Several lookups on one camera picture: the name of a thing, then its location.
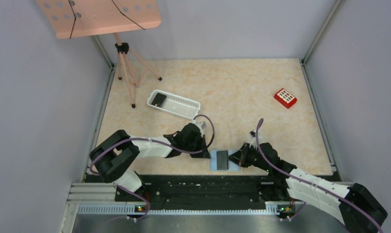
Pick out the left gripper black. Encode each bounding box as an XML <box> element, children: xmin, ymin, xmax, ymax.
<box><xmin>183</xmin><ymin>134</ymin><xmax>211</xmax><ymax>158</ymax></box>

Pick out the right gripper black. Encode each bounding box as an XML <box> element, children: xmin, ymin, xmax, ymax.
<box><xmin>227</xmin><ymin>142</ymin><xmax>271</xmax><ymax>172</ymax></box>

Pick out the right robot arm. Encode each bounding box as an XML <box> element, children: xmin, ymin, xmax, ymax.
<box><xmin>228</xmin><ymin>143</ymin><xmax>388</xmax><ymax>233</ymax></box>

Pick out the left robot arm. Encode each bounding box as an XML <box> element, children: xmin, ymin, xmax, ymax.
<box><xmin>89</xmin><ymin>122</ymin><xmax>234</xmax><ymax>201</ymax></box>

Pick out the white plastic basket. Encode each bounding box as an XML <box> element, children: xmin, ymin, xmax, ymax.
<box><xmin>147</xmin><ymin>89</ymin><xmax>201</xmax><ymax>119</ymax></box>

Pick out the red toy brick block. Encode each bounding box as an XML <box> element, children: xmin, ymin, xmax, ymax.
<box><xmin>274</xmin><ymin>88</ymin><xmax>297</xmax><ymax>109</ymax></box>

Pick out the pink music stand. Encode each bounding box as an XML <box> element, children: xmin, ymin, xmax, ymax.
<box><xmin>36</xmin><ymin>0</ymin><xmax>162</xmax><ymax>108</ymax></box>

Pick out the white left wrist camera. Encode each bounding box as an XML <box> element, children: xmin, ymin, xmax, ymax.
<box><xmin>195</xmin><ymin>121</ymin><xmax>207</xmax><ymax>134</ymax></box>

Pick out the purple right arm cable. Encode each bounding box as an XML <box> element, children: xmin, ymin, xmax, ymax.
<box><xmin>255</xmin><ymin>118</ymin><xmax>384</xmax><ymax>233</ymax></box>

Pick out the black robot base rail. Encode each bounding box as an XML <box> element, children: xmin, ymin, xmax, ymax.
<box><xmin>115</xmin><ymin>173</ymin><xmax>299</xmax><ymax>211</ymax></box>

